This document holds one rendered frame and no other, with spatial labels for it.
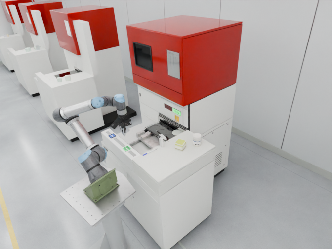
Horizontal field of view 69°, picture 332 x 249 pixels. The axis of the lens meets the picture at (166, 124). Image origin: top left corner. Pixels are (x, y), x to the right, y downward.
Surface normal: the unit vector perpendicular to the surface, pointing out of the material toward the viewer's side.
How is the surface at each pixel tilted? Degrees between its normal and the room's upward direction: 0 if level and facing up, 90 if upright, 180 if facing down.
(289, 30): 90
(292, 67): 90
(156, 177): 0
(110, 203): 0
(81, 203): 0
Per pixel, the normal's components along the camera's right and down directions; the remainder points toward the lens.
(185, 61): 0.63, 0.38
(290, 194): -0.05, -0.85
